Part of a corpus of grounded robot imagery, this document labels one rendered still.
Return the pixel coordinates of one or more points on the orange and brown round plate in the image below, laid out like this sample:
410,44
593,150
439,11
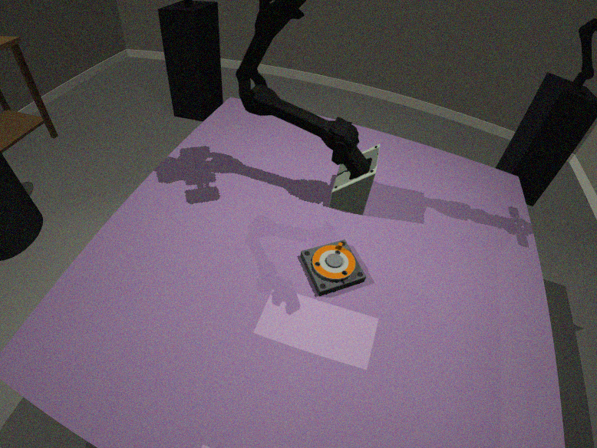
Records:
348,262

